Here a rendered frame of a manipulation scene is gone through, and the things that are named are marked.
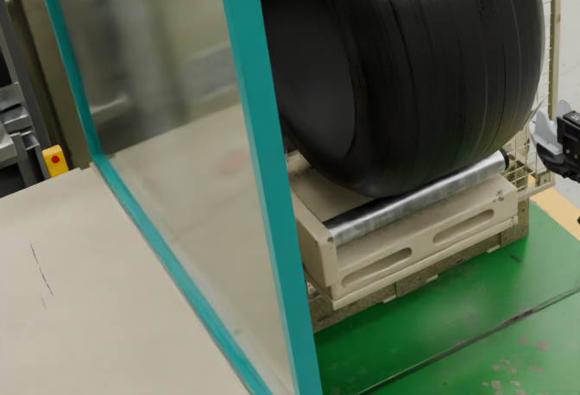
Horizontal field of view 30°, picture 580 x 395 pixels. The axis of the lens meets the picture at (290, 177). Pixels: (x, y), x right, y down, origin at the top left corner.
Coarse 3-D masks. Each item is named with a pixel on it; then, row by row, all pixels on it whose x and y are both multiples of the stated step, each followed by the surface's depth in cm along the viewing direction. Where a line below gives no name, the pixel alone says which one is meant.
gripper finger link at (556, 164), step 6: (540, 144) 139; (540, 150) 139; (546, 150) 138; (540, 156) 138; (546, 156) 137; (552, 156) 136; (558, 156) 136; (564, 156) 136; (546, 162) 136; (552, 162) 135; (558, 162) 135; (564, 162) 136; (552, 168) 136; (558, 168) 135; (564, 168) 134; (558, 174) 135; (564, 174) 134; (570, 174) 134; (576, 174) 134
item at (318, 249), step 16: (304, 208) 166; (304, 224) 163; (320, 224) 163; (304, 240) 165; (320, 240) 160; (304, 256) 169; (320, 256) 161; (336, 256) 163; (320, 272) 164; (336, 272) 164
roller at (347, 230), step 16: (480, 160) 175; (496, 160) 175; (448, 176) 173; (464, 176) 173; (480, 176) 174; (416, 192) 171; (432, 192) 171; (448, 192) 173; (368, 208) 169; (384, 208) 169; (400, 208) 170; (416, 208) 171; (336, 224) 167; (352, 224) 167; (368, 224) 168; (384, 224) 170; (336, 240) 166; (352, 240) 168
